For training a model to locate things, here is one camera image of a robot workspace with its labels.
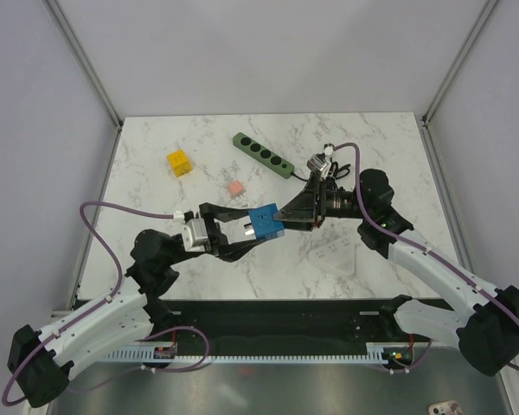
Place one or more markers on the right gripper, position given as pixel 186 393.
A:
pixel 303 211

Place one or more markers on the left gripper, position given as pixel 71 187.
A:
pixel 217 241

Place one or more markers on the blue cube socket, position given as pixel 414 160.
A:
pixel 262 224

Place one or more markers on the white triangular power strip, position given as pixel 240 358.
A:
pixel 338 258

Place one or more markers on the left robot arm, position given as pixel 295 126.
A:
pixel 43 361

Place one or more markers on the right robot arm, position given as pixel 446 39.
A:
pixel 481 320

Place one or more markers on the pink plug adapter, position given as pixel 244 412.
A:
pixel 236 189

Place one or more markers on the green power strip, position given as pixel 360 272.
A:
pixel 263 155

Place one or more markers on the yellow cube socket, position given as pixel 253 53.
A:
pixel 179 163

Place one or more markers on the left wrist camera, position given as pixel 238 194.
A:
pixel 195 236

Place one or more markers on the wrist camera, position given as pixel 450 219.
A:
pixel 319 163
pixel 195 236

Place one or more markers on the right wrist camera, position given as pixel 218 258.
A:
pixel 319 163

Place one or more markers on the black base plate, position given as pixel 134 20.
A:
pixel 337 325

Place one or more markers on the white cable duct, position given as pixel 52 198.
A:
pixel 154 354

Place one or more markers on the aluminium frame rail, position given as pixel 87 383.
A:
pixel 65 311

